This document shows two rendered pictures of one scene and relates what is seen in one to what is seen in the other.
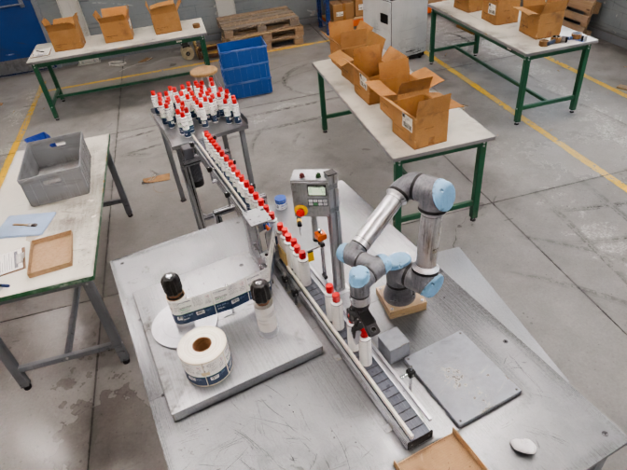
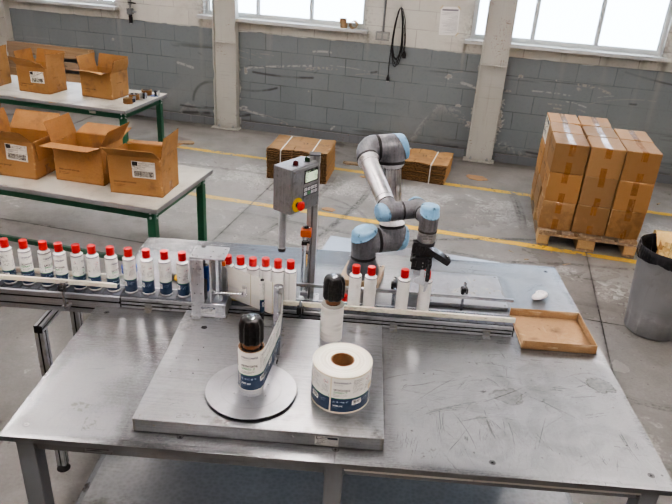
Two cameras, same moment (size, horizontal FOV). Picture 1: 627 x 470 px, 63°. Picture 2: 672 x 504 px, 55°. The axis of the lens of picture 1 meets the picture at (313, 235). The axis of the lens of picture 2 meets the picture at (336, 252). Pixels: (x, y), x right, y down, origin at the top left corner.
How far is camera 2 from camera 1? 228 cm
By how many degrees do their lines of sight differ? 56
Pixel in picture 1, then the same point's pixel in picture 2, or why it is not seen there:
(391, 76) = (60, 136)
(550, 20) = (119, 80)
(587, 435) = (543, 276)
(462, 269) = not seen: hidden behind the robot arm
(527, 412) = (513, 284)
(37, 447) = not seen: outside the picture
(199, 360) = (364, 367)
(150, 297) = (165, 406)
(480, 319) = not seen: hidden behind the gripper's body
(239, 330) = (308, 360)
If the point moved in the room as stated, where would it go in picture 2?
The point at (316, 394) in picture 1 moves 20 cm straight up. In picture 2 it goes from (425, 355) to (431, 312)
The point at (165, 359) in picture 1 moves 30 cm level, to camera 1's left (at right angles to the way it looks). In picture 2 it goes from (294, 422) to (243, 484)
